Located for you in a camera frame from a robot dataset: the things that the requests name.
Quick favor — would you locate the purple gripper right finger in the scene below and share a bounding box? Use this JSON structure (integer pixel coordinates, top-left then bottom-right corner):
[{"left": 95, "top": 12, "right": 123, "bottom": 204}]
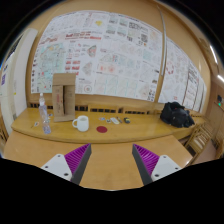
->
[{"left": 132, "top": 144, "right": 181, "bottom": 185}]

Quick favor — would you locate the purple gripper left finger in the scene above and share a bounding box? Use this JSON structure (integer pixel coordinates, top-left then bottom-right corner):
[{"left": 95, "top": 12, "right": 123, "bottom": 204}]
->
[{"left": 42, "top": 144, "right": 92, "bottom": 185}]

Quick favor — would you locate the clear plastic water bottle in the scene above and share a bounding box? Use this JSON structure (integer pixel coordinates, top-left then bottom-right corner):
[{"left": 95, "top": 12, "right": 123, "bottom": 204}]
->
[{"left": 39, "top": 94, "right": 51, "bottom": 134}]

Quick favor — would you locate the white ceramic mug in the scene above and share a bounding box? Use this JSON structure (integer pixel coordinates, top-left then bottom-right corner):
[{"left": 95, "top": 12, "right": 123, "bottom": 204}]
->
[{"left": 72, "top": 115, "right": 89, "bottom": 132}]

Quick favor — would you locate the red round coaster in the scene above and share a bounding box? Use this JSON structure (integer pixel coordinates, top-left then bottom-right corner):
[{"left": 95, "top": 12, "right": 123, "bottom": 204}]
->
[{"left": 96, "top": 126, "right": 108, "bottom": 133}]

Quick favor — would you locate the small dark blue object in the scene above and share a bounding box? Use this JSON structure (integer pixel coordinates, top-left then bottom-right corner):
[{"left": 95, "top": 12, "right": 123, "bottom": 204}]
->
[{"left": 124, "top": 117, "right": 131, "bottom": 124}]

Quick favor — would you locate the black bag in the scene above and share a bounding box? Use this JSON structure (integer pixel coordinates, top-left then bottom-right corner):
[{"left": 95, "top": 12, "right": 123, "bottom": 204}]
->
[{"left": 160, "top": 102, "right": 194, "bottom": 128}]

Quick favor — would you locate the wooden chair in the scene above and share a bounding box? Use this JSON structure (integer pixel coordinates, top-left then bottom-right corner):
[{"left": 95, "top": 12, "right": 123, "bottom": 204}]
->
[{"left": 185, "top": 123, "right": 213, "bottom": 156}]

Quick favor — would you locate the white remote control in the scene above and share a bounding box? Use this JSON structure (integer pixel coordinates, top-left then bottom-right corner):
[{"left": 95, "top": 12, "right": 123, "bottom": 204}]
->
[{"left": 110, "top": 117, "right": 120, "bottom": 125}]

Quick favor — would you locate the brown cardboard box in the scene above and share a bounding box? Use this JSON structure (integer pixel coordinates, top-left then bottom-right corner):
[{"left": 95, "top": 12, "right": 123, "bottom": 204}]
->
[{"left": 52, "top": 73, "right": 76, "bottom": 122}]

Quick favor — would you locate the right poster wall display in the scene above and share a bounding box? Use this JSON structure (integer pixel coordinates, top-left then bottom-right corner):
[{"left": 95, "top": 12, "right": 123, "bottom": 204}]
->
[{"left": 158, "top": 39, "right": 207, "bottom": 112}]

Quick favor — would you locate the large poster wall display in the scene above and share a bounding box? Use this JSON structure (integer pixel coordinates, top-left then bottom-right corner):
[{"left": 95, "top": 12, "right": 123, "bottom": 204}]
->
[{"left": 31, "top": 11, "right": 162, "bottom": 102}]

